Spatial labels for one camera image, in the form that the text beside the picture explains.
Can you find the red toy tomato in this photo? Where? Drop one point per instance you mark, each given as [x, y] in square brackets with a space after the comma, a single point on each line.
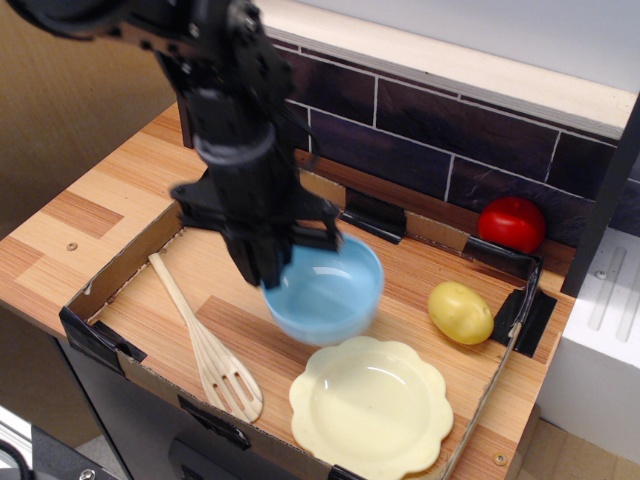
[513, 222]

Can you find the cardboard fence with black tape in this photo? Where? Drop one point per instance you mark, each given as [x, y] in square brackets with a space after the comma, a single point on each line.
[136, 363]

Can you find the cream scalloped plate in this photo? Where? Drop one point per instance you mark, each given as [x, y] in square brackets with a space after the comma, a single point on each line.
[373, 407]

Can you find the dark tile backsplash panel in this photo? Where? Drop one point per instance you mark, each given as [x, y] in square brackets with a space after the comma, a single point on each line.
[445, 145]

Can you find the yellow toy potato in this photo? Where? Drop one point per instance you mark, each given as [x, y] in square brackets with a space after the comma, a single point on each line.
[460, 313]

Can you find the wooden slotted spatula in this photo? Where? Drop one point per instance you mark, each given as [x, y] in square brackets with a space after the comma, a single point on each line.
[227, 383]

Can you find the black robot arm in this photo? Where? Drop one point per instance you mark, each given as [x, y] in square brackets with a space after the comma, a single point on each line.
[232, 87]

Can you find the white side cabinet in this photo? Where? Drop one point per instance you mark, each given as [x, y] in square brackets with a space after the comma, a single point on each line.
[592, 387]

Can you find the light blue plastic bowl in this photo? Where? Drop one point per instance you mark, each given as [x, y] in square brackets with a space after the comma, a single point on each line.
[325, 297]

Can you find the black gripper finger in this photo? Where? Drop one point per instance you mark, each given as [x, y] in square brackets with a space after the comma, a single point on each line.
[260, 254]

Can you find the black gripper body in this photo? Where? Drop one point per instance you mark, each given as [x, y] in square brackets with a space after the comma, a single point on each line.
[252, 192]

